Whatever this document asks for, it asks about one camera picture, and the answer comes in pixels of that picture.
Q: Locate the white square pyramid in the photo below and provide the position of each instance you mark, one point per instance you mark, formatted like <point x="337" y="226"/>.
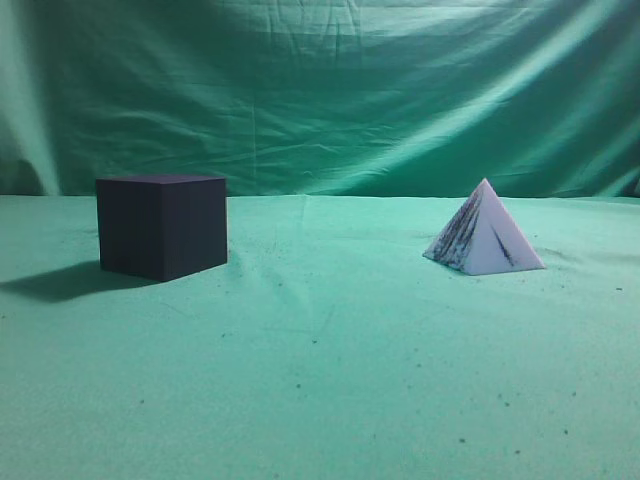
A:
<point x="482" y="238"/>

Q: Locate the dark purple cube block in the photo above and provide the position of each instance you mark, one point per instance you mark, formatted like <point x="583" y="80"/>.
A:
<point x="162" y="227"/>

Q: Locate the green table cloth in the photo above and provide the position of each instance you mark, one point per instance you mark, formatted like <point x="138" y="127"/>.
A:
<point x="327" y="347"/>

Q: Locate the green cloth backdrop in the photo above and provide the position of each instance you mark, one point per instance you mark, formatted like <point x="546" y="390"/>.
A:
<point x="361" y="98"/>

